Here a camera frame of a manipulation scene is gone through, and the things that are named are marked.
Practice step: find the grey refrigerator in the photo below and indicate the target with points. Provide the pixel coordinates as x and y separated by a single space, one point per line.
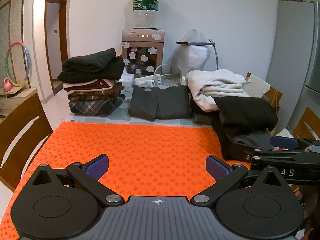
294 67

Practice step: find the dark grey trousers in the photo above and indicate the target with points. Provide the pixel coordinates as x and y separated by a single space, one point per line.
162 104

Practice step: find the brown patterned folded garment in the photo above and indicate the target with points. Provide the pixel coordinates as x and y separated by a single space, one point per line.
97 95

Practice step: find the clear water bottle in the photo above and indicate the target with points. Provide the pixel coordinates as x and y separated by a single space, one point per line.
145 13

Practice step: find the white charger adapter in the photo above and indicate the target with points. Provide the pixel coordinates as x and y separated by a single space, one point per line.
126 80

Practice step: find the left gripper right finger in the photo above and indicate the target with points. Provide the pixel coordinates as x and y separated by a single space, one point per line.
227 177

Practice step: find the maroon white folded garment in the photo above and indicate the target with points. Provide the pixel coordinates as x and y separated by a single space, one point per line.
91 86

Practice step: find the wooden chair left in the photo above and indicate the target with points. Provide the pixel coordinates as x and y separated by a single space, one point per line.
23 132

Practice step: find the grey plaid folded garment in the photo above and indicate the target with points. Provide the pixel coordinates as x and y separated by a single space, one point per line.
102 107

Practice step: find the black folded garment top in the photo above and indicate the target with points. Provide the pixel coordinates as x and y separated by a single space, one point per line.
101 65

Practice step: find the black garment right pile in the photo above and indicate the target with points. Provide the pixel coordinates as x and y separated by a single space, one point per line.
241 116

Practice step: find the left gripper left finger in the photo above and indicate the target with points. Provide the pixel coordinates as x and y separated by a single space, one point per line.
86 177

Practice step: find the cream white sweater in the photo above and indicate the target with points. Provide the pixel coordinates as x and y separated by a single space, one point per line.
206 86

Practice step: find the colourful hula hoop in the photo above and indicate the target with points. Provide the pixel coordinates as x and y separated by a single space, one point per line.
17 65

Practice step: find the wooden chair right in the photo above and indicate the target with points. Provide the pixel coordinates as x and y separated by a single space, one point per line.
308 126

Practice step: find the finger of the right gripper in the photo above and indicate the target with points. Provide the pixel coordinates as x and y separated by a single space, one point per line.
291 143
246 153

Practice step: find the pink water dispenser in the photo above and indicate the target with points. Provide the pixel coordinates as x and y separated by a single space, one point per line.
142 50

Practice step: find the checkered tablecloth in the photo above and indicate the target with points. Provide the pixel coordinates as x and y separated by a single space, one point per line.
120 116

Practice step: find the orange patterned table mat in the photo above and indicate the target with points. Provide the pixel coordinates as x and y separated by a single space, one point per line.
144 160

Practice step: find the grey garment right pile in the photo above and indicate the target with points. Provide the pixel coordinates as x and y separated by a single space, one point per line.
256 139

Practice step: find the white plastic bag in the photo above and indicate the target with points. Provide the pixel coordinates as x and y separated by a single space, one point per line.
192 52

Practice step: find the pink kettlebell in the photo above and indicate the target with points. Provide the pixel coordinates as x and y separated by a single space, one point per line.
6 85

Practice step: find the white power strip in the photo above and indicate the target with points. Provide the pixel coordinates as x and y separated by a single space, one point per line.
147 81

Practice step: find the white side cabinet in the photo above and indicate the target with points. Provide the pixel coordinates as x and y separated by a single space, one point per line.
13 98

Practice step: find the wooden chair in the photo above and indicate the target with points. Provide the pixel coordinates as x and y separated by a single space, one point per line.
308 126
23 132

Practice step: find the cardboard box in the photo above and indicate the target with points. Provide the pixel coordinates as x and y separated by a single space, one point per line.
259 88

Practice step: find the brown door frame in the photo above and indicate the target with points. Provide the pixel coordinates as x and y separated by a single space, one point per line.
55 35

